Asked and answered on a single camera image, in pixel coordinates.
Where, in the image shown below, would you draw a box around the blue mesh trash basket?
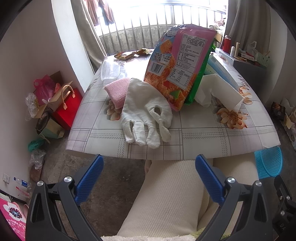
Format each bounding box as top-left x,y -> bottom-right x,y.
254,147 -> 283,179

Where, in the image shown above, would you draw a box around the green snack bag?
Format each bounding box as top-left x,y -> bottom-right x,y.
184,41 -> 215,105

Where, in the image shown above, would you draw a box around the white rubber glove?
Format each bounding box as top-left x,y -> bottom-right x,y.
121,78 -> 173,149

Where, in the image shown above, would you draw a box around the pink knitted cloth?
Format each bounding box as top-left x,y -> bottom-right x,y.
104,78 -> 130,109

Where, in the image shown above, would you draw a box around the blue white carton box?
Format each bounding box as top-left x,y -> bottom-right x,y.
204,53 -> 239,91

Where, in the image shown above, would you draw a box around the pink orange snack bag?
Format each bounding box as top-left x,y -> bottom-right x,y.
144,24 -> 217,111

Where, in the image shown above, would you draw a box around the floral tablecloth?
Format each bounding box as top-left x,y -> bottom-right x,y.
66,54 -> 280,160

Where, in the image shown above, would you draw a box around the red gift bag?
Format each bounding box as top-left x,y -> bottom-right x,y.
52,84 -> 82,131

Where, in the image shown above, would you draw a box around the pink plastic bag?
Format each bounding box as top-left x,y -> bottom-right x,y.
33,75 -> 56,106

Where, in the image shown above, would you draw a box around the grey side cabinet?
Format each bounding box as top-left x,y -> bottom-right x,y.
233,60 -> 266,102

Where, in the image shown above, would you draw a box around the clear plastic container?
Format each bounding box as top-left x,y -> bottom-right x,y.
100,58 -> 120,81

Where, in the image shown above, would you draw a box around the left grey curtain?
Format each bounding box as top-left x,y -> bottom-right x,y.
71,0 -> 107,72

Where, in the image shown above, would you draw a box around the grey curtain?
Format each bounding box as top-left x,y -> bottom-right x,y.
71,0 -> 107,72
225,0 -> 271,51

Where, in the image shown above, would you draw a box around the brown snack packet left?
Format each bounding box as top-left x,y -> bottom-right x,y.
114,51 -> 136,61

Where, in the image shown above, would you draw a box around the brown snack packet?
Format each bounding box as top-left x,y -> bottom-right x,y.
135,48 -> 153,56
114,51 -> 136,61

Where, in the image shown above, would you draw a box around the green mesh storage basket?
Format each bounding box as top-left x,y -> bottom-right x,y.
254,52 -> 270,68

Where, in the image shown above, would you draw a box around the red thermos bottle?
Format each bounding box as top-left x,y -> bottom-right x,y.
222,35 -> 231,54

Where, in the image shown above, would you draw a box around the metal balcony railing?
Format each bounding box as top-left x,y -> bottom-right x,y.
95,1 -> 228,55

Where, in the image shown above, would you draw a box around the right grey curtain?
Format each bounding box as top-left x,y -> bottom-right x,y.
225,0 -> 271,51

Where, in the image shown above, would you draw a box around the hanging pink clothes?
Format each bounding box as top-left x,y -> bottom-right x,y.
84,0 -> 115,26

